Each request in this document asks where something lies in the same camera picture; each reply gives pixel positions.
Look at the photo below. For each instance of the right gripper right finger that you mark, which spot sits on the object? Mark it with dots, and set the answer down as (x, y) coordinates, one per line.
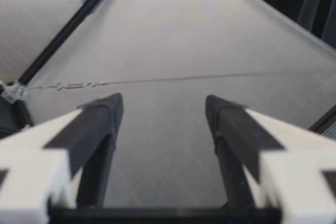
(241, 134)

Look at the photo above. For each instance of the black frame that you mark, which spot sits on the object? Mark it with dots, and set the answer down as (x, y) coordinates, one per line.
(65, 28)

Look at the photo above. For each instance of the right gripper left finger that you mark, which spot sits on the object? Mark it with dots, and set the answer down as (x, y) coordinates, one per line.
(86, 134)

